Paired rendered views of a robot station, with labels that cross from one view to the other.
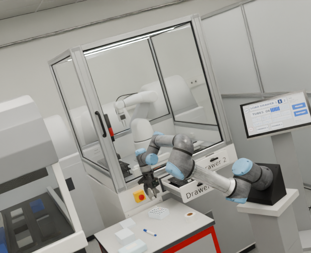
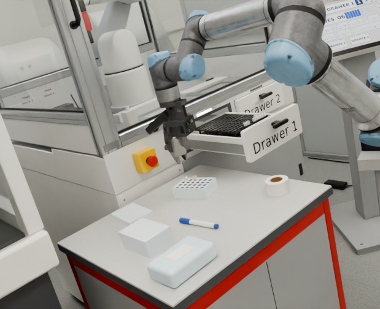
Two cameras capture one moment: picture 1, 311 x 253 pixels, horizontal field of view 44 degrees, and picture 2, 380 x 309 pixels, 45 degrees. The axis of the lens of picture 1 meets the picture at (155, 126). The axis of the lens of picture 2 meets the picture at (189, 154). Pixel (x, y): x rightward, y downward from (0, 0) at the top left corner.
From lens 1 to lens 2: 127 cm
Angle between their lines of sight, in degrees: 16
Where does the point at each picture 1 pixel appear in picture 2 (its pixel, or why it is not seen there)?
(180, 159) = (308, 31)
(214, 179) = (360, 88)
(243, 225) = not seen: hidden behind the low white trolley
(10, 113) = not seen: outside the picture
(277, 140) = (353, 68)
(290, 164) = not seen: hidden behind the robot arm
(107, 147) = (80, 53)
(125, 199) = (119, 167)
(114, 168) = (96, 101)
